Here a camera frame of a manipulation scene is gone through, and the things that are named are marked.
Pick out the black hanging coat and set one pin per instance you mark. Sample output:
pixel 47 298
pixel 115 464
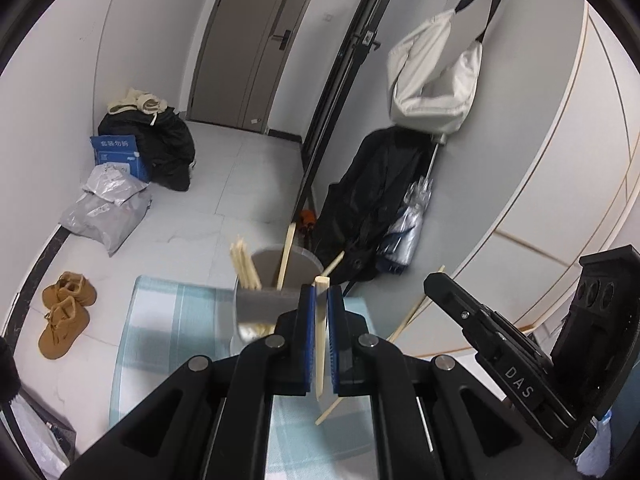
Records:
pixel 365 195

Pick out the silver folded umbrella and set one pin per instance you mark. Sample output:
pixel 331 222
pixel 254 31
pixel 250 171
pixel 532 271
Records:
pixel 407 230

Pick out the black door frame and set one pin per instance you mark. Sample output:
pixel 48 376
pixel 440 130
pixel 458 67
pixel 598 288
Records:
pixel 345 75

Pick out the grey brown door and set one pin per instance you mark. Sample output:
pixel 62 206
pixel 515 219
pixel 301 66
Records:
pixel 240 60

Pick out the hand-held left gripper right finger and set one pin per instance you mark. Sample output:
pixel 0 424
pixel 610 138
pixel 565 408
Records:
pixel 336 330

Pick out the small orange black object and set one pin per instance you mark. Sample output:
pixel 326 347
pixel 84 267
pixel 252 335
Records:
pixel 306 219

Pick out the black fuzzy cloth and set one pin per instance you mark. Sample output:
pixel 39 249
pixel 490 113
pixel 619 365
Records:
pixel 6 370

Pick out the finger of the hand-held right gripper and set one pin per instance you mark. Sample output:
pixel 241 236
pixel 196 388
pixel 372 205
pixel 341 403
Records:
pixel 450 305

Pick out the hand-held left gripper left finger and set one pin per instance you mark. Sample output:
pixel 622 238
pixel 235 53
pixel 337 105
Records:
pixel 309 330

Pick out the beige cloth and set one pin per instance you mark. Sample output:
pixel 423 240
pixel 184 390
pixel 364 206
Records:
pixel 142 102

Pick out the white plastic parcel bag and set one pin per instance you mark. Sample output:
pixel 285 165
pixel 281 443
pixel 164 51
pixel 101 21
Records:
pixel 112 180

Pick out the grey plastic parcel bag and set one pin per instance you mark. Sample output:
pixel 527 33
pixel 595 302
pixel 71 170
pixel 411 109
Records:
pixel 105 225

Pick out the light bamboo chopstick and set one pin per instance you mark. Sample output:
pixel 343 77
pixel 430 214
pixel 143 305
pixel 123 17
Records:
pixel 239 267
pixel 334 263
pixel 413 307
pixel 246 262
pixel 285 260
pixel 253 272
pixel 320 340

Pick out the teal white checked tablecloth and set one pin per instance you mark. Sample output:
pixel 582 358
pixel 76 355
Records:
pixel 165 340

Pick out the blue cardboard box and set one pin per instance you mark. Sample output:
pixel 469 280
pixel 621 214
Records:
pixel 117 152

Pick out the navy bag with white plastic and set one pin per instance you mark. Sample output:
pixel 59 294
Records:
pixel 30 440

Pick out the brown suede shoe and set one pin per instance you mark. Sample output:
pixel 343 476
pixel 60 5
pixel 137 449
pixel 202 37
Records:
pixel 70 287
pixel 62 330

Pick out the white utensil holder grey inside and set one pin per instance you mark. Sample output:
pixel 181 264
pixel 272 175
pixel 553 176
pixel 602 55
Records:
pixel 265 305

